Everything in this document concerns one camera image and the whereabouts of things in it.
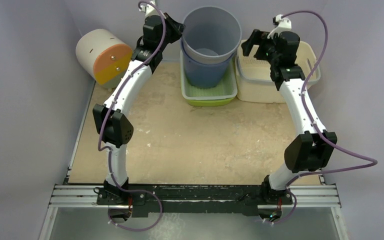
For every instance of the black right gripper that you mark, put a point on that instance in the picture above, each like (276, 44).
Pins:
(256, 40)

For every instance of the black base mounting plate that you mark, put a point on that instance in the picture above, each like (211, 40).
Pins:
(142, 199)

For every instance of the grey plastic bucket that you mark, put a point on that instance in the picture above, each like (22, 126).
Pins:
(211, 34)

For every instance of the blue plastic bucket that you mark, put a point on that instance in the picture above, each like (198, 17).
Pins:
(203, 75)

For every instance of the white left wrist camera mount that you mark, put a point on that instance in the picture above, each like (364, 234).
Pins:
(148, 9)

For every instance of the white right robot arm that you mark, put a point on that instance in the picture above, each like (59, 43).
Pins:
(308, 152)

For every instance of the green and white tray basket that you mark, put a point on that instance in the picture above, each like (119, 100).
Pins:
(222, 94)

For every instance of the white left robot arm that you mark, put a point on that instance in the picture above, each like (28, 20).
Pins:
(111, 118)

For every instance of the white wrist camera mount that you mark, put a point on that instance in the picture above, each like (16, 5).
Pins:
(282, 24)
(148, 9)

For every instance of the aluminium rail frame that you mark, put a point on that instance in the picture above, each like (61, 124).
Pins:
(176, 143)

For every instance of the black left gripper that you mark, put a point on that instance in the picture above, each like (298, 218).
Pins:
(177, 28)

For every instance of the cream perforated basket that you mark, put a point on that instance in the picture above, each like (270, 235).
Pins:
(253, 79)

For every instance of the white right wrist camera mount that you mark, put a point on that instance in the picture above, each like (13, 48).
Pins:
(282, 24)

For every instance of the round drawer box orange yellow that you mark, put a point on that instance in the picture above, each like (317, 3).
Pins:
(104, 56)

